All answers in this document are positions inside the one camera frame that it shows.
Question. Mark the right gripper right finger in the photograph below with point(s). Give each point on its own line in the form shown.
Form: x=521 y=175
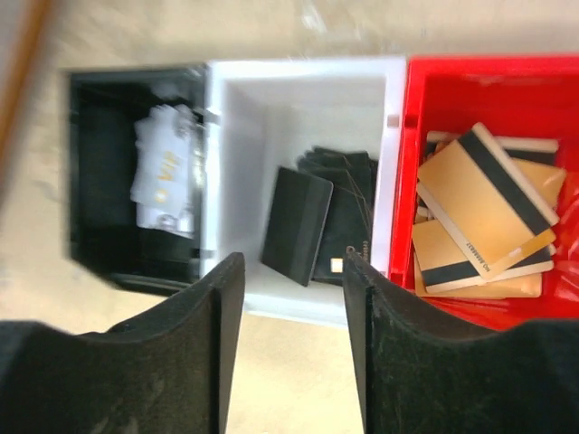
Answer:
x=421 y=370

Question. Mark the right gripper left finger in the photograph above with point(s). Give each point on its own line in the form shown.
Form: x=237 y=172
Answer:
x=168 y=369

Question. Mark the gold cards in red bin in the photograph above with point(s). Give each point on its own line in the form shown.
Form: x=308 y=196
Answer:
x=493 y=216

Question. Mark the black plastic bin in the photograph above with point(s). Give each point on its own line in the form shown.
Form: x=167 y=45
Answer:
x=104 y=236

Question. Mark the white plastic bin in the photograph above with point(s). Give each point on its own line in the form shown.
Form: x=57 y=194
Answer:
x=262 y=114

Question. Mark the red plastic bin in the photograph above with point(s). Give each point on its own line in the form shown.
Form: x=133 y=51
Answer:
x=531 y=104

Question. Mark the orange wooden rack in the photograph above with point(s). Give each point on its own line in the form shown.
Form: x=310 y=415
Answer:
x=22 y=28

